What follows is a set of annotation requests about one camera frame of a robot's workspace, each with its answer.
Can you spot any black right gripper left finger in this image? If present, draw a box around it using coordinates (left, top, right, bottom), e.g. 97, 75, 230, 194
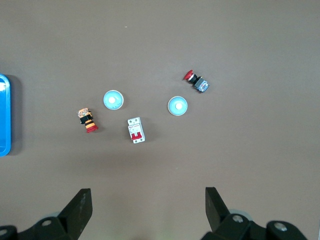
0, 188, 93, 240

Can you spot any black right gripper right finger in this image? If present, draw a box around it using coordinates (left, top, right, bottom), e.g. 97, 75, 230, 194
201, 186, 308, 240

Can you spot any blue call bell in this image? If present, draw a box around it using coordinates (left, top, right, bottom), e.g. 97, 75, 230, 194
102, 89, 125, 111
167, 95, 189, 117

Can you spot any blue plastic tray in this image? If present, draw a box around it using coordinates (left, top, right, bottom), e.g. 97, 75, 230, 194
0, 73, 12, 158

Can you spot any brown table mat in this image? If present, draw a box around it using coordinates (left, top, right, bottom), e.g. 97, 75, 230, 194
0, 0, 320, 240

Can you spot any white red circuit breaker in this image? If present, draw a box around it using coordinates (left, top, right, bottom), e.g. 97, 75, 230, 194
127, 116, 146, 145

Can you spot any red mushroom push button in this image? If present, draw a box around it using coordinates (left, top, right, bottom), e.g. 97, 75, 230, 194
182, 69, 211, 94

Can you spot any orange emergency stop switch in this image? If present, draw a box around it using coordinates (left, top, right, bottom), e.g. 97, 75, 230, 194
76, 107, 99, 134

